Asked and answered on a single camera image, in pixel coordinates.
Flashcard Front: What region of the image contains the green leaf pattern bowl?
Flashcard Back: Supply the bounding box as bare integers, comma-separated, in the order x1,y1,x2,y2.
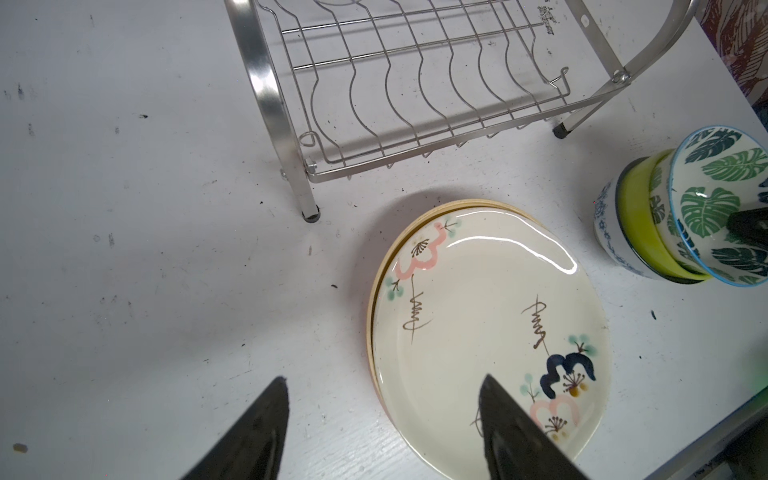
649,125,767,287

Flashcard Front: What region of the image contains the blue floral white bowl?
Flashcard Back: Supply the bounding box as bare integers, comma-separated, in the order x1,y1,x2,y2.
593,177,662,280

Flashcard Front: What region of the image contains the white floral plate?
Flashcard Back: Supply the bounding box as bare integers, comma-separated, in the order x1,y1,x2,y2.
367,200,611,479

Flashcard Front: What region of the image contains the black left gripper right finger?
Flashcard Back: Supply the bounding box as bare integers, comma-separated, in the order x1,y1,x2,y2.
479,374,586,480

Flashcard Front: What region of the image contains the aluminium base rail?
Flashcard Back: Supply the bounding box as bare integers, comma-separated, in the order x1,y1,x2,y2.
647,402,767,479

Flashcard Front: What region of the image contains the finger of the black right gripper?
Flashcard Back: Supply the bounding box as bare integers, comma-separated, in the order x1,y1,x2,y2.
727,207,768,245

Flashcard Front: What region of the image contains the yellow plate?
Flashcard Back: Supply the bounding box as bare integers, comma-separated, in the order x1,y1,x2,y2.
365,198,541,415

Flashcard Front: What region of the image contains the silver two-tier dish rack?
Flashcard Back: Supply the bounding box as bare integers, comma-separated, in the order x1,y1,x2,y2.
226,1,698,223

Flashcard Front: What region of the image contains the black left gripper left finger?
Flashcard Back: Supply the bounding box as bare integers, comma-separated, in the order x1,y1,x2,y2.
184,376,289,480

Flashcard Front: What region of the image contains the lime green bowl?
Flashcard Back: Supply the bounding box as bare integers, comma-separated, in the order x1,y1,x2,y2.
610,149,712,285

